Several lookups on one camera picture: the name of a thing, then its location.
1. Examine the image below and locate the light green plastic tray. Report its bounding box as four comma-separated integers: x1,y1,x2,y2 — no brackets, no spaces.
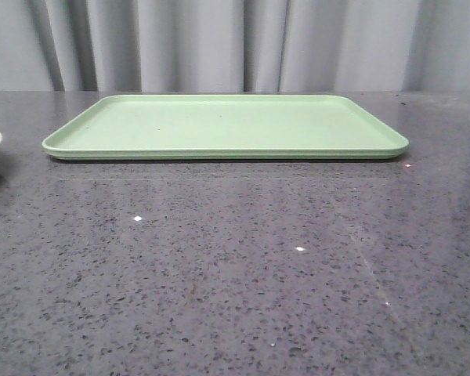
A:
42,94,409,161

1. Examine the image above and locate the grey pleated curtain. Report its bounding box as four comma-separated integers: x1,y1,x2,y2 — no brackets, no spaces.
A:
0,1,470,92

